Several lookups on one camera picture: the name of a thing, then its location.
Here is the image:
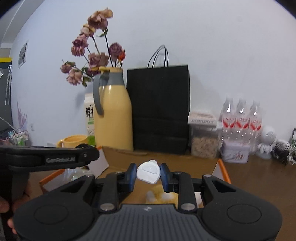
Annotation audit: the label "water bottle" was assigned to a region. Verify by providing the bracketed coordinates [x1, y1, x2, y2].
[247, 101, 262, 154]
[219, 97, 236, 140]
[235, 98, 249, 141]

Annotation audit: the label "red cardboard box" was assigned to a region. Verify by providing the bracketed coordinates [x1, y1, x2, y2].
[39, 147, 230, 204]

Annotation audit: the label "iridescent plastic bag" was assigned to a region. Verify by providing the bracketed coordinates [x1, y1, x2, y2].
[64, 166, 93, 182]

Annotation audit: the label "yellow white plush toy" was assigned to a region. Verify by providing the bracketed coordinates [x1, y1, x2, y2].
[145, 184, 204, 208]

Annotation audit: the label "white robot figurine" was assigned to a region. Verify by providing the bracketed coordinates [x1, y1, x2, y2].
[256, 126, 276, 160]

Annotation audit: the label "water bottle right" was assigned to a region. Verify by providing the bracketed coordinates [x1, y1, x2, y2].
[247, 101, 262, 154]

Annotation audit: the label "yellow thermos jug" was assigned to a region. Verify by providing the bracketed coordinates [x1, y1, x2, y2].
[93, 67, 133, 151]

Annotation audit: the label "person left hand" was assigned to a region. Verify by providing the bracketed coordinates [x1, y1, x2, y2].
[1, 194, 31, 235]

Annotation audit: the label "metal wire rack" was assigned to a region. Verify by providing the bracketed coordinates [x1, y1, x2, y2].
[1, 118, 31, 147]

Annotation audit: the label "white flat box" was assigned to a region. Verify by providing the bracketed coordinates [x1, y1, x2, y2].
[188, 110, 218, 126]

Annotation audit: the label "dried rose bouquet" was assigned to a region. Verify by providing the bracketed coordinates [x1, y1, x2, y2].
[60, 8, 126, 87]

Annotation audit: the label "white milk carton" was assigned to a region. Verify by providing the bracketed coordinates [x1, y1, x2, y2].
[84, 93, 96, 146]

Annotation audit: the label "white earbud case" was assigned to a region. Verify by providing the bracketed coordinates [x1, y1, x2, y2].
[137, 160, 161, 184]

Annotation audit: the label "water bottle middle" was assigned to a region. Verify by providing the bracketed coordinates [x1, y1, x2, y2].
[235, 98, 249, 141]

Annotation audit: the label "small printed tin box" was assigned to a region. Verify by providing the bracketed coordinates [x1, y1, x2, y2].
[220, 140, 250, 164]

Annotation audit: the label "clear seed container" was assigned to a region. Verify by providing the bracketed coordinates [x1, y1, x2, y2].
[191, 125, 222, 159]

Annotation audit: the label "yellow mug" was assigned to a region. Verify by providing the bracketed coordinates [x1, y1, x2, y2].
[56, 135, 88, 148]

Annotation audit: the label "water bottle left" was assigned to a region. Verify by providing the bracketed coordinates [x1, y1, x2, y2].
[219, 97, 236, 140]

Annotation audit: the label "black paper bag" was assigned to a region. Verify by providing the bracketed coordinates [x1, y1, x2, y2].
[126, 45, 190, 155]

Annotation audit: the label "tangled black white cables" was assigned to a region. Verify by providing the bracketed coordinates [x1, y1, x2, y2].
[271, 128, 296, 166]

